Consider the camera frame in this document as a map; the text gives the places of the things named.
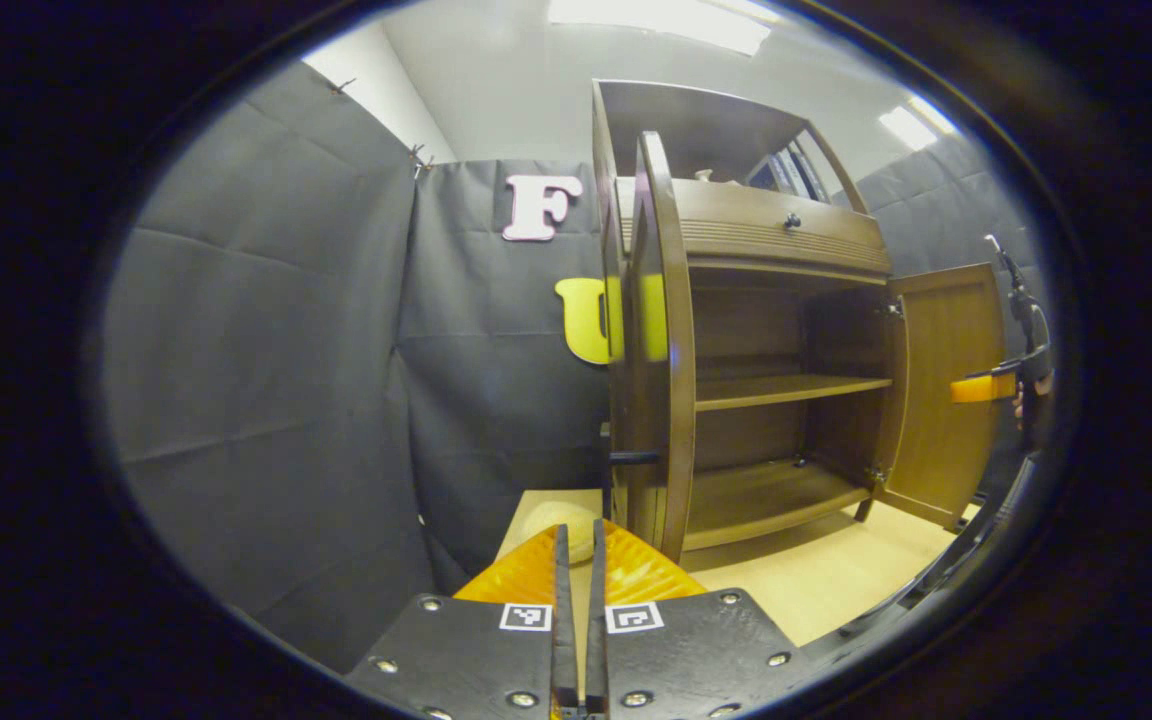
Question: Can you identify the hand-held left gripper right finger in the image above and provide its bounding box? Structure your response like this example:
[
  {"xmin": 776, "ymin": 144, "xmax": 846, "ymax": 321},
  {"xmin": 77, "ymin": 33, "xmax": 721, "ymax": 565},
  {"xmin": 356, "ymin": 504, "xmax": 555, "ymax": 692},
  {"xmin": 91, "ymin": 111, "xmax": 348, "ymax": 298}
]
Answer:
[{"xmin": 586, "ymin": 518, "xmax": 807, "ymax": 720}]

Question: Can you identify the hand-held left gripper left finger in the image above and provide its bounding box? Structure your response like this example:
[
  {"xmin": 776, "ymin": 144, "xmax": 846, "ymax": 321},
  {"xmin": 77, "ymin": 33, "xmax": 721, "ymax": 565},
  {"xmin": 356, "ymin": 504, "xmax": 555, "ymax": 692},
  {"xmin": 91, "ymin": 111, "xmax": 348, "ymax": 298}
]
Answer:
[{"xmin": 344, "ymin": 520, "xmax": 578, "ymax": 720}]

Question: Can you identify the wooden cabinet door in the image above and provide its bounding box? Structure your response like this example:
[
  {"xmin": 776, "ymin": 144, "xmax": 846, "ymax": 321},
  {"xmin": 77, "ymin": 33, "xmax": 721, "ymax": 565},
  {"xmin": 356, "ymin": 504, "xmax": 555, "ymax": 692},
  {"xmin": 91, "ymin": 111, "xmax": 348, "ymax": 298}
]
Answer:
[
  {"xmin": 876, "ymin": 263, "xmax": 1007, "ymax": 531},
  {"xmin": 621, "ymin": 130, "xmax": 697, "ymax": 563}
]

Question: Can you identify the brown wooden shoe cabinet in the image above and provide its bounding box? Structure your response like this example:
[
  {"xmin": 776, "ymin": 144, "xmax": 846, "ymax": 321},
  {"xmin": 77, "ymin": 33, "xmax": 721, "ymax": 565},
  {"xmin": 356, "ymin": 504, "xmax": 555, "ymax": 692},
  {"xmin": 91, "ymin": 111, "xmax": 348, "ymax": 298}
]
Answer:
[{"xmin": 591, "ymin": 80, "xmax": 902, "ymax": 553}]

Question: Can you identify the wooden inner cabinet shelf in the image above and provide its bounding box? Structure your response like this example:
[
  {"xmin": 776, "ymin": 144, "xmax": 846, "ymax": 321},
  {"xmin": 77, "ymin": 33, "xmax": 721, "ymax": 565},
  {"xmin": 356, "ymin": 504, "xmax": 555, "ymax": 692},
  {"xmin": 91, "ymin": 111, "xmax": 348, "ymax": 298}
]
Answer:
[{"xmin": 694, "ymin": 373, "xmax": 894, "ymax": 413}]

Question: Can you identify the wooden cabinet drawer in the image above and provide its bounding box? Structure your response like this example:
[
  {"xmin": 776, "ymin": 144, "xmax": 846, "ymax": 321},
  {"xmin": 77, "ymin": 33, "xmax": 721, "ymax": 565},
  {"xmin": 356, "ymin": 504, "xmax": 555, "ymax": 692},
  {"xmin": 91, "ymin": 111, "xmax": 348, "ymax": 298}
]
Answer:
[{"xmin": 616, "ymin": 177, "xmax": 892, "ymax": 277}]

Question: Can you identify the pale yellow plush ball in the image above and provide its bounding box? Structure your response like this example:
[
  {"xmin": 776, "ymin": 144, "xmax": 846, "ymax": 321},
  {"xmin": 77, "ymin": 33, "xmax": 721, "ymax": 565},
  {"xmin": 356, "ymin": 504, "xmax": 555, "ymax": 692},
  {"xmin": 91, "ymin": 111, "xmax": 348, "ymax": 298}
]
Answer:
[{"xmin": 521, "ymin": 502, "xmax": 597, "ymax": 564}]

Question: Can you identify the small ceiling light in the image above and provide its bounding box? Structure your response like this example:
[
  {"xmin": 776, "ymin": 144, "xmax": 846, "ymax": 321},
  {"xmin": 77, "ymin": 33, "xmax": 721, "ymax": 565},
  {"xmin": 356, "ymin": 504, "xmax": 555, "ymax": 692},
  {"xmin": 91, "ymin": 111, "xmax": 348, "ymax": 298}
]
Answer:
[
  {"xmin": 911, "ymin": 95, "xmax": 958, "ymax": 136},
  {"xmin": 879, "ymin": 105, "xmax": 940, "ymax": 152}
]

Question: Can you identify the thick dark book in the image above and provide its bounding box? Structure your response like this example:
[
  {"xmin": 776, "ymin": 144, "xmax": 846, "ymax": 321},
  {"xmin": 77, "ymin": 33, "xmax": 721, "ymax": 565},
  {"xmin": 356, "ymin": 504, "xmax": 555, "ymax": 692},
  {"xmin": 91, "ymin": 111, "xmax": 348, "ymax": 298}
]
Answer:
[{"xmin": 791, "ymin": 145, "xmax": 831, "ymax": 204}]

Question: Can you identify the black backdrop cloth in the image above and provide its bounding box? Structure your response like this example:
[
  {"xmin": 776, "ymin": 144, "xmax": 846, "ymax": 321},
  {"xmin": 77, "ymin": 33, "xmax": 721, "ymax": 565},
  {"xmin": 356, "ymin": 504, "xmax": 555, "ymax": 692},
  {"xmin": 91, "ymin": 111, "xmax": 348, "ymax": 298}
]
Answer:
[{"xmin": 101, "ymin": 60, "xmax": 1052, "ymax": 676}]

